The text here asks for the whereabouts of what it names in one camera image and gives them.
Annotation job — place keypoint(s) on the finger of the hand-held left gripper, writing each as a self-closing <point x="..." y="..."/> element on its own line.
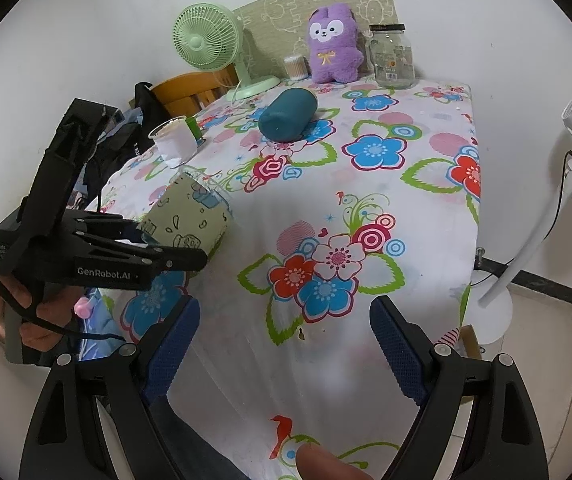
<point x="180" y="259"/>
<point x="105" y="221"/>

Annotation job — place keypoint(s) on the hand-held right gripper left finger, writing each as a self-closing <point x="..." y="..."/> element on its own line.
<point x="173" y="355"/>

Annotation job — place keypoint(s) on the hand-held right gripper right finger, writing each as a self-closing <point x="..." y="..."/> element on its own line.
<point x="398" y="355"/>

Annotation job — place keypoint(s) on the cup with green printed sleeve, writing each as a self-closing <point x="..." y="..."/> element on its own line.
<point x="195" y="215"/>

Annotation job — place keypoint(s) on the clear plastic cup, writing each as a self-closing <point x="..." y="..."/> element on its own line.
<point x="175" y="145"/>

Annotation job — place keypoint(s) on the person's left hand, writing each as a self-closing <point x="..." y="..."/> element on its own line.
<point x="40" y="332"/>

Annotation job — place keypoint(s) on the person's right hand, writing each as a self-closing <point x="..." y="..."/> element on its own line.
<point x="328" y="465"/>

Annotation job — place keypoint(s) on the blue cloth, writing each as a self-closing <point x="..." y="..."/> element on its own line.
<point x="98" y="330"/>

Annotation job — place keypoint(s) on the pink plastic knob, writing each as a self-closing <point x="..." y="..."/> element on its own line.
<point x="83" y="306"/>

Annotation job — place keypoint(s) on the person's dark blue pants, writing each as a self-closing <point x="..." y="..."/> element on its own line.
<point x="195" y="445"/>

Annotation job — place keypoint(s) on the small green bottle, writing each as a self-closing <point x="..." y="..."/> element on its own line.
<point x="194" y="130"/>

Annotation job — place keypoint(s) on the floral tablecloth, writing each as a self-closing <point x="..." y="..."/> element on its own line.
<point x="291" y="185"/>

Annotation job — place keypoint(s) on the wooden chair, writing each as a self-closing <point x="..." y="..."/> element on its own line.
<point x="185" y="90"/>

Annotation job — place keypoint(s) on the teal cylindrical pouch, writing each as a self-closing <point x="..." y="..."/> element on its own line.
<point x="288" y="115"/>

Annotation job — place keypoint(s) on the green desk fan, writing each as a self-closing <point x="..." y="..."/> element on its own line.
<point x="205" y="35"/>

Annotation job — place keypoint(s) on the cotton swab container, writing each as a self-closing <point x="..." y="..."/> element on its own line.
<point x="296" y="67"/>

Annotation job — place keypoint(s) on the purple plush toy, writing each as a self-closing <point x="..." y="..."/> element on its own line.
<point x="335" y="50"/>

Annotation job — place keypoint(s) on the clear glass jar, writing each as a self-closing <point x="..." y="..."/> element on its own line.
<point x="391" y="60"/>

